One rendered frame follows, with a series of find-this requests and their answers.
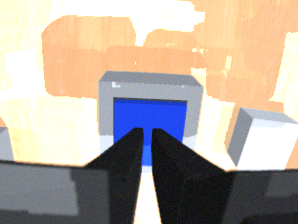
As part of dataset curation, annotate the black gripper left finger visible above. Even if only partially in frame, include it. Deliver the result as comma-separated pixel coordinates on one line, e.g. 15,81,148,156
0,127,144,224

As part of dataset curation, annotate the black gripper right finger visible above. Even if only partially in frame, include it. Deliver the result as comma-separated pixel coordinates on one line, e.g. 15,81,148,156
151,128,298,224

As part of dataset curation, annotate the blue button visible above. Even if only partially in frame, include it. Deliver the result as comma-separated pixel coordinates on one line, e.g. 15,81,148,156
98,70,204,173

